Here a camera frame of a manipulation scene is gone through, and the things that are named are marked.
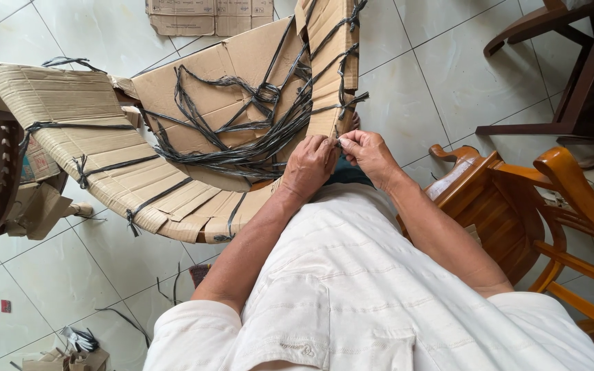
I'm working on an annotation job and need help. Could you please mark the long loose black string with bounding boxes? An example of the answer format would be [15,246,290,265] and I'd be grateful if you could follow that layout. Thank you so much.
[95,307,152,348]

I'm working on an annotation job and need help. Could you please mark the person's right hand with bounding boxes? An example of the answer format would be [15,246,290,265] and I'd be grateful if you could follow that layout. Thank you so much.
[338,130,404,191]

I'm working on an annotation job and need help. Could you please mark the folded printed cardboard box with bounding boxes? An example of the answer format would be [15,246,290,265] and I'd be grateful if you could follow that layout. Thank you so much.
[145,0,275,37]

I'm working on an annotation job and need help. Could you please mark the dark brown wooden table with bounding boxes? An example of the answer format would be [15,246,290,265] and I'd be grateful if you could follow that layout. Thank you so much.
[475,0,594,151]

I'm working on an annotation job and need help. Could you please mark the loose black string piece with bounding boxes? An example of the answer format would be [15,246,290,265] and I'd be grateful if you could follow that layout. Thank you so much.
[155,262,183,307]

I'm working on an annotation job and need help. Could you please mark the person's white shirt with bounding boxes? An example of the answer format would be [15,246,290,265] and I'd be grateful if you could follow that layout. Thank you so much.
[142,181,594,371]

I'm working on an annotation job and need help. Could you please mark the curved cardboard rim wrapping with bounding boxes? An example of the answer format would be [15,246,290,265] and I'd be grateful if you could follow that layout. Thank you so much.
[0,0,370,244]

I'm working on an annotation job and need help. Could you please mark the bundle of black plastic strings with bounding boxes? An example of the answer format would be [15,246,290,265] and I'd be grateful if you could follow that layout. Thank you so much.
[142,0,368,180]

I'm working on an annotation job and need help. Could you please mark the cardboard box with coloured print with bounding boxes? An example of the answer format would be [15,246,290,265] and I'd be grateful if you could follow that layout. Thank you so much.
[19,135,64,185]

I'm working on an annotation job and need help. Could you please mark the black plastic tie string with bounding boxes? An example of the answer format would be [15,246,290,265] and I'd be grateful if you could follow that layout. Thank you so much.
[71,154,161,190]
[213,192,248,243]
[19,121,136,155]
[125,177,195,238]

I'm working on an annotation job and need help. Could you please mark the person's dark trousers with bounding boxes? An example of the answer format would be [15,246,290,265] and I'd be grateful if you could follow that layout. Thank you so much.
[324,155,376,190]

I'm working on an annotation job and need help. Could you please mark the heap of cardboard scraps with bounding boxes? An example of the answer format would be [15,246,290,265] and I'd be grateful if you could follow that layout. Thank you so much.
[9,346,110,371]

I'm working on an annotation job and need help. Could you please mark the large flat cardboard sheet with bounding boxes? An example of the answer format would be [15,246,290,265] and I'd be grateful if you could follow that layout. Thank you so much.
[131,14,314,193]

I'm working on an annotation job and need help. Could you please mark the orange wooden armchair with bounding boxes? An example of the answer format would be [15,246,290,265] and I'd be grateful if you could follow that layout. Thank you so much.
[396,144,594,370]

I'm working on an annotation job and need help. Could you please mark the crumpled cardboard scrap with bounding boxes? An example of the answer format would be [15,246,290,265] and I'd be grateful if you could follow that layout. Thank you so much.
[4,181,95,241]

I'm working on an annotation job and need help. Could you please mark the person's left hand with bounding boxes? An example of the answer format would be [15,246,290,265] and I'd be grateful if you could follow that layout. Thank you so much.
[282,135,340,200]

